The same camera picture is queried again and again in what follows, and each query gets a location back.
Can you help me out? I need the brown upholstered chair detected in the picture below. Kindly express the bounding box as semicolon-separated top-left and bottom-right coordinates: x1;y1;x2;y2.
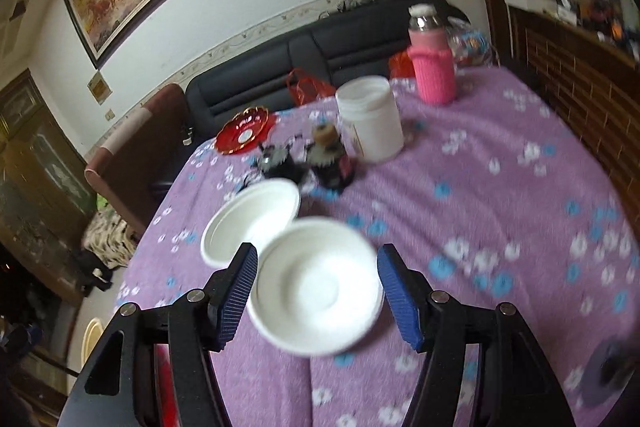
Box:
85;83;193;228

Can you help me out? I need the yellow wall plaque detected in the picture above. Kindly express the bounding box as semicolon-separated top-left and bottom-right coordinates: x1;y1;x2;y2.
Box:
87;72;112;102

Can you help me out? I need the white foam bowl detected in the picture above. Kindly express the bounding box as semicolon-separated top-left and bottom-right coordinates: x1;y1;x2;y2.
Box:
247;216;385;356

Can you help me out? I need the bottle in pink knitted sleeve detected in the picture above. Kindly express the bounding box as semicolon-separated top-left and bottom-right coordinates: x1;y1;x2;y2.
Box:
406;3;458;105

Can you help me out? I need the wooden glass cabinet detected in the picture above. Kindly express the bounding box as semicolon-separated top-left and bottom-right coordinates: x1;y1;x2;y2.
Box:
0;72;96;308

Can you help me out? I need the white plastic jar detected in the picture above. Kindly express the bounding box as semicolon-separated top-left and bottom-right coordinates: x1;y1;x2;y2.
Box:
335;76;405;162

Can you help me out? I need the purple floral tablecloth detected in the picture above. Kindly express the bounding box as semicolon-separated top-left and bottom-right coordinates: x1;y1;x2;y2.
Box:
115;66;640;427

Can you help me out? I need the grey disc stand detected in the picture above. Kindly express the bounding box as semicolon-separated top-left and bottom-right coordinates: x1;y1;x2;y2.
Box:
580;339;636;408

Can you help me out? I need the clear printed plastic bag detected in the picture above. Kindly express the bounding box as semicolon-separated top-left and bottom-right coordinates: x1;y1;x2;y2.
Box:
447;19;501;68

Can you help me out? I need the black leather sofa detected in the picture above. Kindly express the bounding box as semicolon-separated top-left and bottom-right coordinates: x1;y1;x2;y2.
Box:
185;0;476;142

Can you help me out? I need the white foam plate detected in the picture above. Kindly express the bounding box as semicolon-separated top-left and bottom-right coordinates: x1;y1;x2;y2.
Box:
201;179;301;268

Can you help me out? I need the pile of assorted clutter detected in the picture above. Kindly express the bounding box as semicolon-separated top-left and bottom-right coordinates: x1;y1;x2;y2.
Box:
550;0;640;58

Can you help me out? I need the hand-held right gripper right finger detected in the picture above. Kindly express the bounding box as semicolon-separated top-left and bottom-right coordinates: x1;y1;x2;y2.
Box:
376;243;583;427

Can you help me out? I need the brown wooden sideboard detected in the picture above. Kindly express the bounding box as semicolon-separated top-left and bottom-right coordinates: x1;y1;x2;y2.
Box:
502;0;640;168

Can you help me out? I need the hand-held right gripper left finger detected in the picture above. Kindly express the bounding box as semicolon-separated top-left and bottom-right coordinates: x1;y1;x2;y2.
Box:
60;242;259;427

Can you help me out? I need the red plastic bag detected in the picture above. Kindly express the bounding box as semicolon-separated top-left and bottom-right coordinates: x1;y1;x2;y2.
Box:
389;52;416;78
285;68;337;108

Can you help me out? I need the black white patterned cloth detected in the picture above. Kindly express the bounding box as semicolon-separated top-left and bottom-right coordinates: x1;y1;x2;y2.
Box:
82;209;138;270

